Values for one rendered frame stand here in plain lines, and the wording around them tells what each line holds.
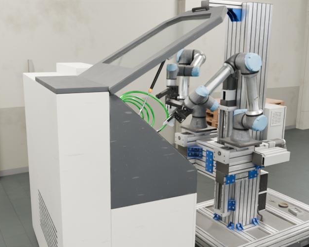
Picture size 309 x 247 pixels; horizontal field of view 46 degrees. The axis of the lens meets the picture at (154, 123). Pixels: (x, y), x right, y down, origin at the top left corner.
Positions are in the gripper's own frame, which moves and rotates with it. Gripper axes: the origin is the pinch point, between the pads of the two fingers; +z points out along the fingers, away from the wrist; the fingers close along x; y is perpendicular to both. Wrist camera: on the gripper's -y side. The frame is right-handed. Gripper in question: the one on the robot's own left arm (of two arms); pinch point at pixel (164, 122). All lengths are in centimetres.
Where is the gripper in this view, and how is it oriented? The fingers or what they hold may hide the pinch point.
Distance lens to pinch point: 237.5
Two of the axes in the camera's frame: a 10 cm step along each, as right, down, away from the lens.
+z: -6.6, 6.2, 4.2
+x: 1.7, -4.2, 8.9
